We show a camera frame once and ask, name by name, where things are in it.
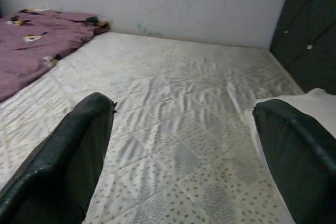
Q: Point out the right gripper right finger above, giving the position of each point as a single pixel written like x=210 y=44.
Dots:
x=304 y=171

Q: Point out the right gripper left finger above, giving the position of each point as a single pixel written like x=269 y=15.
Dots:
x=57 y=171

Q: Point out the mauve cartoon print blanket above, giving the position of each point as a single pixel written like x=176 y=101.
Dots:
x=39 y=43

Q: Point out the white pillow green tree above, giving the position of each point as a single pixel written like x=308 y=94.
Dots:
x=315 y=103

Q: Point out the black tufted headboard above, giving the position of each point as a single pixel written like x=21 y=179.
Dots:
x=309 y=37

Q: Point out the white quilted mattress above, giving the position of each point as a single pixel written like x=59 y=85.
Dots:
x=183 y=90

